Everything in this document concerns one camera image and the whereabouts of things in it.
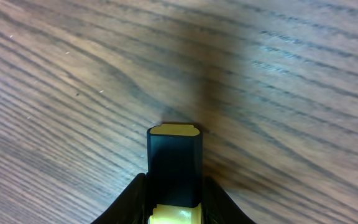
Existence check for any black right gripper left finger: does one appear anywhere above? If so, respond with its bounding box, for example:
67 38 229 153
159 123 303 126
92 173 148 224

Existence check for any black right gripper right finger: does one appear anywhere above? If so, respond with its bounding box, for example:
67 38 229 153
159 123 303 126
202 177 255 224

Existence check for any yellow glue stick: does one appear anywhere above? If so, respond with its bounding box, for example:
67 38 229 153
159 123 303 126
147 123 203 224

